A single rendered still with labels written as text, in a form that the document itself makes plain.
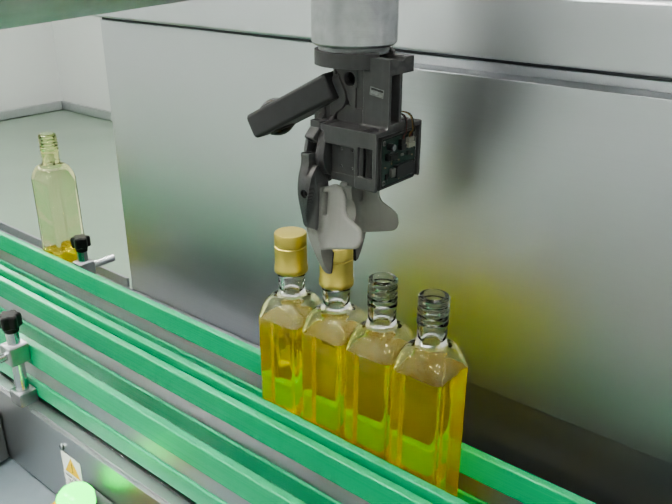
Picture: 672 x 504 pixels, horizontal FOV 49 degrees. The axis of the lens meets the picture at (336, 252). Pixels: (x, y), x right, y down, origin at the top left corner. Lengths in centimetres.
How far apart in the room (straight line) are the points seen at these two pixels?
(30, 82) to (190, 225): 603
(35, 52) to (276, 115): 647
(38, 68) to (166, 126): 605
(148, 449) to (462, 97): 51
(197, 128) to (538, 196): 53
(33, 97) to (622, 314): 666
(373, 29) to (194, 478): 49
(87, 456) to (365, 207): 47
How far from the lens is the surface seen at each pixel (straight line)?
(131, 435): 90
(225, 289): 113
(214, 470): 79
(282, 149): 96
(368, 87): 64
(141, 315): 111
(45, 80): 720
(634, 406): 78
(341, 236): 68
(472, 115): 75
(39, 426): 105
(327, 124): 66
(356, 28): 63
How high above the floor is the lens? 144
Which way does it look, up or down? 23 degrees down
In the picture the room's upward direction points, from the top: straight up
